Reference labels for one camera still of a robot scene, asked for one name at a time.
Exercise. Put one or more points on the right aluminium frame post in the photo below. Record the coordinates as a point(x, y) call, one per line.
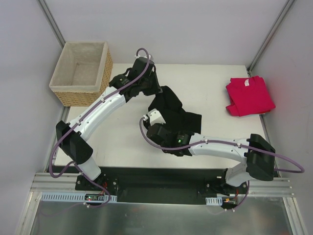
point(270, 35)

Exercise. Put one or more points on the slotted cable duct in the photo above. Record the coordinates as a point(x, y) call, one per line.
point(214, 201)
point(73, 197)

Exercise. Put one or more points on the wicker basket with liner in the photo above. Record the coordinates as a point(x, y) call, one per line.
point(82, 73)

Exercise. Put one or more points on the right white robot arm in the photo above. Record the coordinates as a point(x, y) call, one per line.
point(254, 156)

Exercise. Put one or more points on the front aluminium rail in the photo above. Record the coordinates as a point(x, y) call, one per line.
point(279, 187)

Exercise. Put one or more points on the black t shirt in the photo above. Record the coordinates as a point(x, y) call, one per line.
point(171, 109)

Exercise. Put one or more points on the left slotted cable duct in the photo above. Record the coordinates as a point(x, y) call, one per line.
point(73, 197)

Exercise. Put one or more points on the left aluminium frame post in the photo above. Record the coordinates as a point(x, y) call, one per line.
point(51, 21)

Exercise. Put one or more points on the aluminium frame post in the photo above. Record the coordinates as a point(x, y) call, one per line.
point(270, 35)
point(51, 21)

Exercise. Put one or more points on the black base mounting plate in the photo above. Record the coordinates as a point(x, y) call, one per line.
point(161, 185)

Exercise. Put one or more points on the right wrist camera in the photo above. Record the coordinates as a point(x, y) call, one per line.
point(152, 117)

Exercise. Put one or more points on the folded red t shirt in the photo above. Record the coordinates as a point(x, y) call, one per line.
point(248, 96)

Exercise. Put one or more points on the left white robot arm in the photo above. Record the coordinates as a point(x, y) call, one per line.
point(72, 137)

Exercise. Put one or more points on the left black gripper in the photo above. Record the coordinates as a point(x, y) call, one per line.
point(154, 89)

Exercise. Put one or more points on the right slotted cable duct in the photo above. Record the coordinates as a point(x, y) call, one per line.
point(214, 201)

